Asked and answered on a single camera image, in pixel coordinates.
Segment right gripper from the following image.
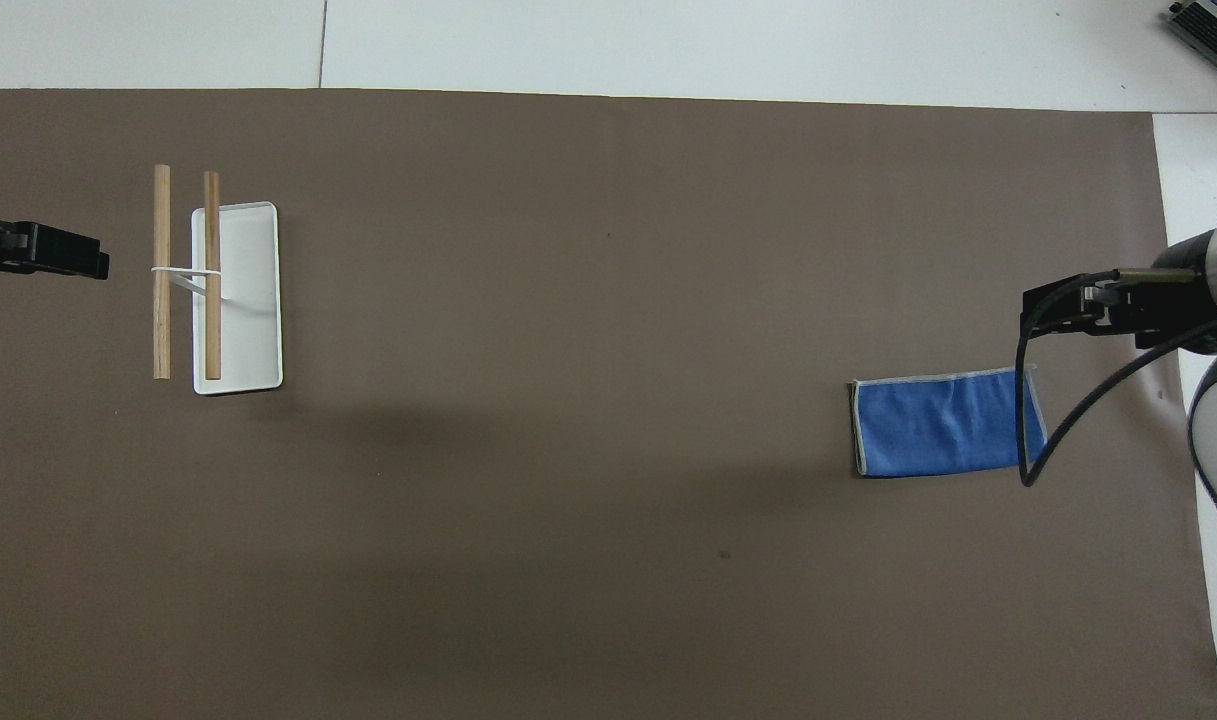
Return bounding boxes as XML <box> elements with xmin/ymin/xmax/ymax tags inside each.
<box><xmin>1106</xmin><ymin>232</ymin><xmax>1217</xmax><ymax>353</ymax></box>

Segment blue towel with grey edging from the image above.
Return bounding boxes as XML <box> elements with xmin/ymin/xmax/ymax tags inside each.
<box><xmin>850</xmin><ymin>366</ymin><xmax>1050</xmax><ymax>480</ymax></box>

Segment white towel rack, wooden bars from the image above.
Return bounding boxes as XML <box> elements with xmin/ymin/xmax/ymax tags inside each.
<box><xmin>151</xmin><ymin>164</ymin><xmax>285</xmax><ymax>396</ymax></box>

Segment grey ribbed metal device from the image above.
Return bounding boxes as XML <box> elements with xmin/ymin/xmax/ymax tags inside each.
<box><xmin>1167</xmin><ymin>0</ymin><xmax>1217</xmax><ymax>64</ymax></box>

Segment black cable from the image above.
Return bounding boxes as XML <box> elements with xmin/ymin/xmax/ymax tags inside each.
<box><xmin>1014</xmin><ymin>268</ymin><xmax>1217</xmax><ymax>489</ymax></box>

